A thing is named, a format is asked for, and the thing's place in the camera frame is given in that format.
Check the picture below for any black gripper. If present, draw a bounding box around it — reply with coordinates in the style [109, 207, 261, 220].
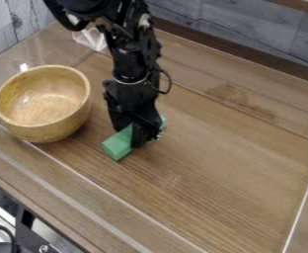
[102, 77, 161, 148]

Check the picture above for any green rectangular stick block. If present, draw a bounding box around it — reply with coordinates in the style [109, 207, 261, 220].
[101, 116, 165, 161]

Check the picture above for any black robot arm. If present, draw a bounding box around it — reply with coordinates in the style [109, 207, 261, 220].
[44, 0, 164, 148]

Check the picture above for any wooden bowl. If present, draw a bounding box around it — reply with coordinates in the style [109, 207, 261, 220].
[0, 65, 90, 143]

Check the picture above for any clear acrylic corner bracket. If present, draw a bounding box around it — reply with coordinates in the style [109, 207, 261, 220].
[72, 28, 106, 51]

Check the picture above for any black table frame bracket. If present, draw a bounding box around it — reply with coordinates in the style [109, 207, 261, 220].
[16, 206, 60, 253]

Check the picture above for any black cable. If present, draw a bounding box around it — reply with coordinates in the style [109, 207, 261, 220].
[0, 223, 21, 253]

